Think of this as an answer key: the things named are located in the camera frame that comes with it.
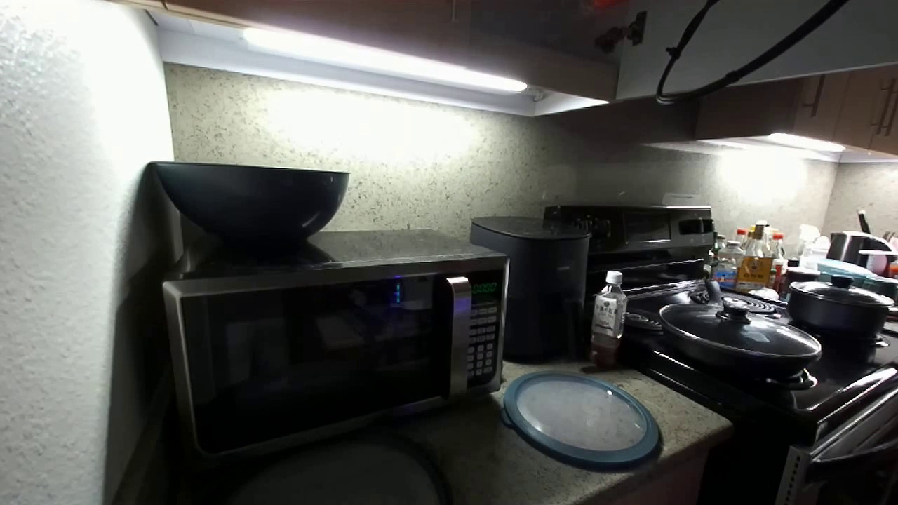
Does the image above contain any yellow oil bottle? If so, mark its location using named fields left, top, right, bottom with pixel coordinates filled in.
left=734, top=219, right=776, bottom=292

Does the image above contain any wooden cabinet over stove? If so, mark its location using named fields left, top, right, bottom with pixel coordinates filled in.
left=653, top=64, right=898, bottom=158

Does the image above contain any short under-cabinet light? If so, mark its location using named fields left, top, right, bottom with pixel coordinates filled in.
left=653, top=129, right=898, bottom=165

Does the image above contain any dark blue bowl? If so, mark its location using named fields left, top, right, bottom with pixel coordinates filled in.
left=149, top=160, right=351, bottom=248

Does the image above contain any small bottle with white cap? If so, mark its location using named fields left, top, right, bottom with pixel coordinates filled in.
left=590, top=269, right=630, bottom=370

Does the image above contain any black stove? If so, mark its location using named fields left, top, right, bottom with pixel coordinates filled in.
left=545, top=202, right=898, bottom=505

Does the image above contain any black pot with lid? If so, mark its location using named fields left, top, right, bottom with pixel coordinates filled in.
left=786, top=276, right=896, bottom=363

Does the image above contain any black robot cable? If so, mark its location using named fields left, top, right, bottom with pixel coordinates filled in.
left=653, top=0, right=849, bottom=105

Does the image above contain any blue-rimmed round lid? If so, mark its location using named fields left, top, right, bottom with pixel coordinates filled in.
left=498, top=367, right=665, bottom=475

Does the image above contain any small dark countertop appliance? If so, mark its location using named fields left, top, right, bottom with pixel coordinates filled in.
left=825, top=227, right=898, bottom=279

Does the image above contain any red-capped sauce bottle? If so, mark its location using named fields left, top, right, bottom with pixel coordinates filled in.
left=766, top=231, right=794, bottom=297

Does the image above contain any black frying pan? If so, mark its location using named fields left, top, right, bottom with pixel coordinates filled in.
left=653, top=279, right=828, bottom=387

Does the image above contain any wooden base cabinet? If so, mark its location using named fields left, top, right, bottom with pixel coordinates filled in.
left=597, top=433, right=737, bottom=505

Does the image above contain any long under-cabinet light bar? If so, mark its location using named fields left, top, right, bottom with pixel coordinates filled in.
left=149, top=13, right=611, bottom=122

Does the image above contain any black and silver microwave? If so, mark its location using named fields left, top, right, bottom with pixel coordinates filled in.
left=160, top=227, right=512, bottom=464

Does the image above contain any clear glass bottle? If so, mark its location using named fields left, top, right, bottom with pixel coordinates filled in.
left=713, top=233, right=745, bottom=292

